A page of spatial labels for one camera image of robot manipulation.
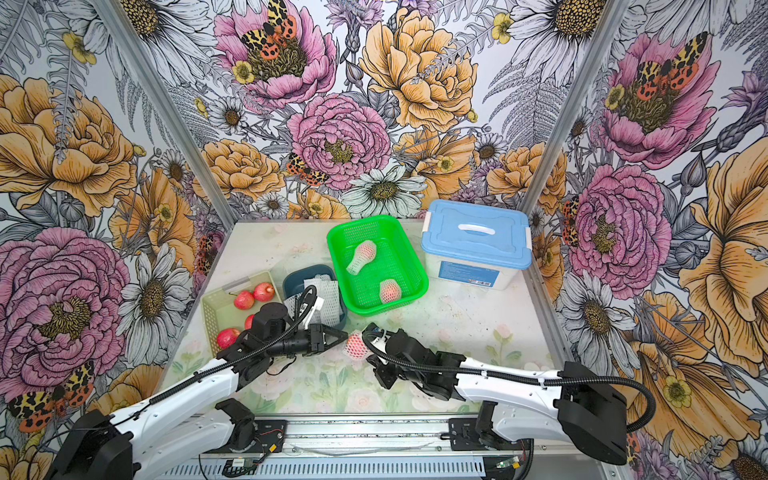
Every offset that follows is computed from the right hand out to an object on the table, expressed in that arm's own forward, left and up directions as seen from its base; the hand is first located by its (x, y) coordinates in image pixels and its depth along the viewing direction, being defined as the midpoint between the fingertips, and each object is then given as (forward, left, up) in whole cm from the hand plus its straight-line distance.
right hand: (372, 365), depth 78 cm
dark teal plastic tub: (+28, +25, -1) cm, 38 cm away
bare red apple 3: (+15, +37, -2) cm, 39 cm away
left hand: (+3, +7, +5) cm, 9 cm away
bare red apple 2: (+22, +40, -2) cm, 46 cm away
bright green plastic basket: (+38, 0, -7) cm, 38 cm away
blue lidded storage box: (+32, -32, +9) cm, 46 cm away
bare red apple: (+25, +35, -3) cm, 43 cm away
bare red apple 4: (+10, +41, -2) cm, 42 cm away
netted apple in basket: (+23, -5, -1) cm, 24 cm away
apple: (+39, +3, -2) cm, 40 cm away
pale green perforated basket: (+22, +46, -6) cm, 51 cm away
